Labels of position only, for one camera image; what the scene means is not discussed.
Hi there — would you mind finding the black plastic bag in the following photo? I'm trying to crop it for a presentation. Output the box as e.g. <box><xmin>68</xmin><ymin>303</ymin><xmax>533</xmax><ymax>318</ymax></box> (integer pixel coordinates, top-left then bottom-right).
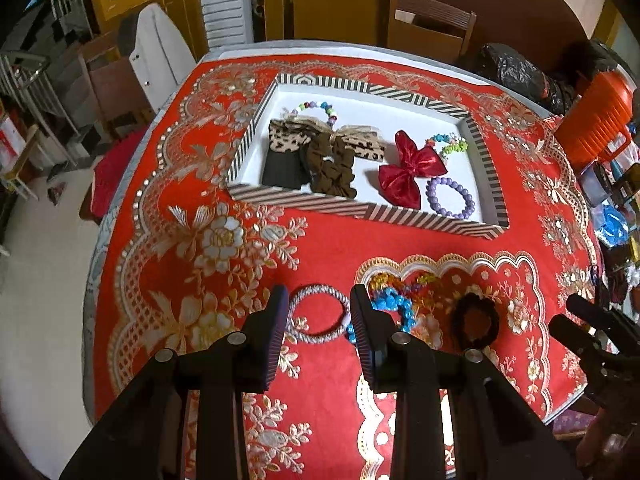
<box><xmin>472</xmin><ymin>42</ymin><xmax>581</xmax><ymax>116</ymax></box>

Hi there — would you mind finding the red satin bow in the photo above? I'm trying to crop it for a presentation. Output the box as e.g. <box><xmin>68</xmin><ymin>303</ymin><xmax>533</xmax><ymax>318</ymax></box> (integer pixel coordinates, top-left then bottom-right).
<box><xmin>377</xmin><ymin>130</ymin><xmax>447</xmax><ymax>208</ymax></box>

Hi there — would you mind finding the black ribbed hair band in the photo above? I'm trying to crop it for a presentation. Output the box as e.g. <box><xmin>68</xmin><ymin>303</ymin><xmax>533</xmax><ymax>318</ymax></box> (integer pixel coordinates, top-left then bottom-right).
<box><xmin>260</xmin><ymin>152</ymin><xmax>313</xmax><ymax>191</ymax></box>

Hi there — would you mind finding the silver hair tie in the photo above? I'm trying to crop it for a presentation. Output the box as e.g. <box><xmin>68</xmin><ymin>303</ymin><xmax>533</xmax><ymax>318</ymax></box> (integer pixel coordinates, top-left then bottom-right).
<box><xmin>284</xmin><ymin>284</ymin><xmax>353</xmax><ymax>345</ymax></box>

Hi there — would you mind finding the red cushioned stool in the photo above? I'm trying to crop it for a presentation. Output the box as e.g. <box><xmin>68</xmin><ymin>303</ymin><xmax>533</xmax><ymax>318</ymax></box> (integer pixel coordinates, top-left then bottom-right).
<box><xmin>80</xmin><ymin>135</ymin><xmax>151</xmax><ymax>223</ymax></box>

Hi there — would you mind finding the metal stair railing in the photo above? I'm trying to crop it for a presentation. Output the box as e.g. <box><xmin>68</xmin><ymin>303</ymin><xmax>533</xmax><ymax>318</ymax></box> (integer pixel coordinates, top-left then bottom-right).
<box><xmin>0</xmin><ymin>50</ymin><xmax>81</xmax><ymax>171</ymax></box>

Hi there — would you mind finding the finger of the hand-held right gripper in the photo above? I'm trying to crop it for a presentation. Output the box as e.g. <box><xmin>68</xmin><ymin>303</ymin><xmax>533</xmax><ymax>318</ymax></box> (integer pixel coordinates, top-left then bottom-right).
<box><xmin>566</xmin><ymin>292</ymin><xmax>632</xmax><ymax>333</ymax></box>
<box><xmin>548</xmin><ymin>314</ymin><xmax>613</xmax><ymax>376</ymax></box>

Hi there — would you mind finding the orange plastic basket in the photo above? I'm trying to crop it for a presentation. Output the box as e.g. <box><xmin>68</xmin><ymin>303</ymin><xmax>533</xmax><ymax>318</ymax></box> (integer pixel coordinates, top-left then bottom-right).
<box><xmin>555</xmin><ymin>70</ymin><xmax>638</xmax><ymax>168</ymax></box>

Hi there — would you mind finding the round brown table board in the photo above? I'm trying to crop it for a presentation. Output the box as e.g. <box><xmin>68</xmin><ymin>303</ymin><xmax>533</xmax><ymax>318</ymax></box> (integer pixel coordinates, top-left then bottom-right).
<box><xmin>427</xmin><ymin>0</ymin><xmax>593</xmax><ymax>68</ymax></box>

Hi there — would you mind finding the orange bead bracelet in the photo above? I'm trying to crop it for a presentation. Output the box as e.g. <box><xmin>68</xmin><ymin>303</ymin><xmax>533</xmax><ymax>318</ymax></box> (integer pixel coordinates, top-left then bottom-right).
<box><xmin>367</xmin><ymin>271</ymin><xmax>441</xmax><ymax>311</ymax></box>

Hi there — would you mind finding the white jacket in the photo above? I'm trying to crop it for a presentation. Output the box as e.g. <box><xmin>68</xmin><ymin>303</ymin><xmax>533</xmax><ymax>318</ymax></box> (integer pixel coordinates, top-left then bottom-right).
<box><xmin>129</xmin><ymin>2</ymin><xmax>198</xmax><ymax>111</ymax></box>

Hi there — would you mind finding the multicoloured bead bracelet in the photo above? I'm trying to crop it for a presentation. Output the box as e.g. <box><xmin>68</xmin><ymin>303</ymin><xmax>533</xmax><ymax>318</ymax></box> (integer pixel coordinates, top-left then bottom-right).
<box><xmin>280</xmin><ymin>101</ymin><xmax>340</xmax><ymax>128</ymax></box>

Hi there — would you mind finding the flower bead bracelet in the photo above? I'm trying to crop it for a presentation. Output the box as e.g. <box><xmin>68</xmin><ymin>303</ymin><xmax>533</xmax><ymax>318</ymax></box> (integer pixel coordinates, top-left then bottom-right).
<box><xmin>425</xmin><ymin>132</ymin><xmax>469</xmax><ymax>157</ymax></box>

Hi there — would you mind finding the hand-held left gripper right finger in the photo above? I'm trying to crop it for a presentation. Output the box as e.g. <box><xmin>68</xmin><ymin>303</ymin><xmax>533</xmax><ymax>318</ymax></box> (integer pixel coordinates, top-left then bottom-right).
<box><xmin>349</xmin><ymin>284</ymin><xmax>583</xmax><ymax>480</ymax></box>

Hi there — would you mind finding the purple bead bracelet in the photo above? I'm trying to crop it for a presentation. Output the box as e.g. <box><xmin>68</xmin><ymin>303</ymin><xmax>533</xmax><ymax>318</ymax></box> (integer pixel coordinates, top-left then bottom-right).
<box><xmin>426</xmin><ymin>175</ymin><xmax>476</xmax><ymax>221</ymax></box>

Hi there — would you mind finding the blue plastic item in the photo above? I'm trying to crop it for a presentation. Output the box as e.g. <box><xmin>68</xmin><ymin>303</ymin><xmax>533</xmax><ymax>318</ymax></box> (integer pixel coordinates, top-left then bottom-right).
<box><xmin>600</xmin><ymin>205</ymin><xmax>631</xmax><ymax>246</ymax></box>

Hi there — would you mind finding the black scrunchie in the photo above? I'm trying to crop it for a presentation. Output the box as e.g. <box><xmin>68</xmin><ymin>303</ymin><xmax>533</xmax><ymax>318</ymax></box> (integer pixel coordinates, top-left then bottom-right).
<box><xmin>448</xmin><ymin>292</ymin><xmax>502</xmax><ymax>348</ymax></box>

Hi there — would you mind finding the brown scrunchie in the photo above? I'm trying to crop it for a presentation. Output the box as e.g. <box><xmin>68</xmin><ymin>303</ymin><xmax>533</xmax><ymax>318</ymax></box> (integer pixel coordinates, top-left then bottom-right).
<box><xmin>300</xmin><ymin>132</ymin><xmax>358</xmax><ymax>198</ymax></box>

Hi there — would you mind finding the dark wooden chair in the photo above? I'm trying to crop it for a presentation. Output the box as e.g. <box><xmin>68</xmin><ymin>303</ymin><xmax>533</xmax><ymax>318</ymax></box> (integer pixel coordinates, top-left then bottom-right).
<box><xmin>77</xmin><ymin>35</ymin><xmax>156</xmax><ymax>136</ymax></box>

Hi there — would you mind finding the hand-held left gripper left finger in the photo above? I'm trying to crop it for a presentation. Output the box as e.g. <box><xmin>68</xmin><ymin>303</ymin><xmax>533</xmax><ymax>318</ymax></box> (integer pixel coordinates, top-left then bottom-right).
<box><xmin>59</xmin><ymin>284</ymin><xmax>290</xmax><ymax>480</ymax></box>

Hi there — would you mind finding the red floral tablecloth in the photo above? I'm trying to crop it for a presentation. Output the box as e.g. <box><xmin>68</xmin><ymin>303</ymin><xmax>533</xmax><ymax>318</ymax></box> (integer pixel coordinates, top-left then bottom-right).
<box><xmin>92</xmin><ymin>52</ymin><xmax>603</xmax><ymax>480</ymax></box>

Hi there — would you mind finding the blue bead bracelet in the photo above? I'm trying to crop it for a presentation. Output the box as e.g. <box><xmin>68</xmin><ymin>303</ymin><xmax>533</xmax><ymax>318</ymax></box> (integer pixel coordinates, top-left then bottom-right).
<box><xmin>345</xmin><ymin>287</ymin><xmax>417</xmax><ymax>346</ymax></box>

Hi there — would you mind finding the white louvred door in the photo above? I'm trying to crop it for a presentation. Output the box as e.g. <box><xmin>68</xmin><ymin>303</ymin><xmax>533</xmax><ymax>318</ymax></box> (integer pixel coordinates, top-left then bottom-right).
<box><xmin>197</xmin><ymin>0</ymin><xmax>256</xmax><ymax>46</ymax></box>

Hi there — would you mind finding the leopard print bow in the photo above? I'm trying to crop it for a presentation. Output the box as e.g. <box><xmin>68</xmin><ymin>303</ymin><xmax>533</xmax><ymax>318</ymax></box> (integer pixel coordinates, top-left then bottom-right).
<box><xmin>267</xmin><ymin>115</ymin><xmax>387</xmax><ymax>162</ymax></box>

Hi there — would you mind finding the striped rectangular tray box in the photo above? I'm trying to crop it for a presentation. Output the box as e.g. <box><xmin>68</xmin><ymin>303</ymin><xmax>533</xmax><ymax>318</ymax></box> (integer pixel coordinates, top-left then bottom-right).
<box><xmin>226</xmin><ymin>72</ymin><xmax>511</xmax><ymax>240</ymax></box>

